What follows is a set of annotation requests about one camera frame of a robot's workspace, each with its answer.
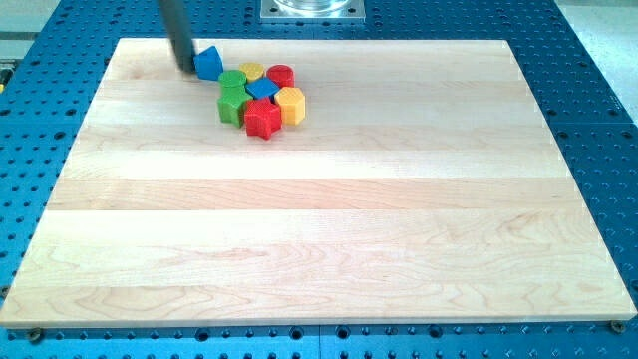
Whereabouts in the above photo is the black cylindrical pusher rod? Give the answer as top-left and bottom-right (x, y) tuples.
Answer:
(158, 0), (195, 74)

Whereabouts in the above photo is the blue triangle block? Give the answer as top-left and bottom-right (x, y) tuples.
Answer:
(193, 46), (223, 81)

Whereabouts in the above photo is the yellow hexagon block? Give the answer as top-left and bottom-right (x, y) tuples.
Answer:
(274, 87), (306, 126)

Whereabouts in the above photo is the green cylinder block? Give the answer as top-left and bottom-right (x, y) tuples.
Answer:
(217, 70), (247, 90)

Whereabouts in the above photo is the yellow cylinder block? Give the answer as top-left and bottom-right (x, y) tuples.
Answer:
(238, 62), (265, 83)

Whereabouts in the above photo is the green star block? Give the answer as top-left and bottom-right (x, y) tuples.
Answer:
(217, 88), (252, 129)

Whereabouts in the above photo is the blue cube block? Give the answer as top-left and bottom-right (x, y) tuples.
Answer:
(245, 78), (280, 100)

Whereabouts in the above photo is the red cylinder block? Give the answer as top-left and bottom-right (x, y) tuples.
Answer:
(266, 64), (295, 88)

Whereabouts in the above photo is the red star block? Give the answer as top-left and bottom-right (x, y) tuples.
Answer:
(244, 98), (282, 140)

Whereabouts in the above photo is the light wooden board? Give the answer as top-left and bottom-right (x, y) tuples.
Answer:
(1, 38), (636, 329)

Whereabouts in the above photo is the left board clamp screw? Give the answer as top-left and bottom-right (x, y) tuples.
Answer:
(25, 328), (44, 344)

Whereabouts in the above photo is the board clamp screw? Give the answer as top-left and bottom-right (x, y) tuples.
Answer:
(609, 320), (626, 334)
(25, 328), (44, 344)

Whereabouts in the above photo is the right board clamp screw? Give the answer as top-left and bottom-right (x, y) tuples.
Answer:
(609, 320), (626, 334)

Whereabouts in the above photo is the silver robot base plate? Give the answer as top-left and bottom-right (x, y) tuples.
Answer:
(259, 0), (366, 23)

